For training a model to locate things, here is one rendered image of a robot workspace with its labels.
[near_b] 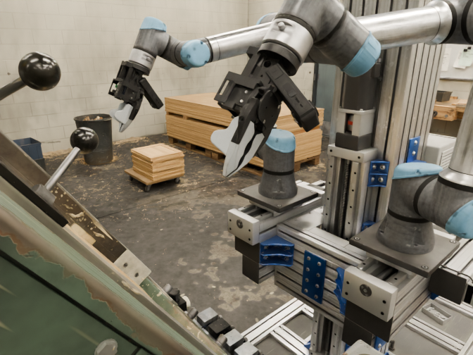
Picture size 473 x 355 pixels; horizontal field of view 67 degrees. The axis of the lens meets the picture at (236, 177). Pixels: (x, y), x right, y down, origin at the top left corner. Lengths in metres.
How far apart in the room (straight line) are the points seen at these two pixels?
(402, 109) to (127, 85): 0.84
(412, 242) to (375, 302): 0.19
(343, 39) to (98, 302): 0.54
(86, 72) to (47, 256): 6.12
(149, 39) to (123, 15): 5.41
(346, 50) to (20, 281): 0.57
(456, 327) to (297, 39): 1.92
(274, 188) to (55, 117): 5.20
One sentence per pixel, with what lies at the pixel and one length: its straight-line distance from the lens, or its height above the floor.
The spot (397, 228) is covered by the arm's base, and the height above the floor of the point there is 1.10.
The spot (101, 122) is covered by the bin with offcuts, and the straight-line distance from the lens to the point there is 5.21.
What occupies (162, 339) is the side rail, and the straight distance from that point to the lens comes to 0.29.
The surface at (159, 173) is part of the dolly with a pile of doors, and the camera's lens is 4.17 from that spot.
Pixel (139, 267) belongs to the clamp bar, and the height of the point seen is 0.95.
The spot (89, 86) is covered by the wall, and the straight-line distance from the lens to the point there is 6.34.
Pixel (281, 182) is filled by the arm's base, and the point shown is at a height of 1.10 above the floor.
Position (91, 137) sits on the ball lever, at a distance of 0.54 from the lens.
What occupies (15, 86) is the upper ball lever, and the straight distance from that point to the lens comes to 0.43.
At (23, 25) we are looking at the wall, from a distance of 6.10.
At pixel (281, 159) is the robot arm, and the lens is 1.28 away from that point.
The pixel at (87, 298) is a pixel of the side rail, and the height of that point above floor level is 1.42.
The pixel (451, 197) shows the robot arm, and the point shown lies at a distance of 0.94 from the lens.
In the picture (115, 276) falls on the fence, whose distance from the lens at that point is 0.55.
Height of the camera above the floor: 1.56
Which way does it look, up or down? 20 degrees down
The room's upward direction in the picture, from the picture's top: straight up
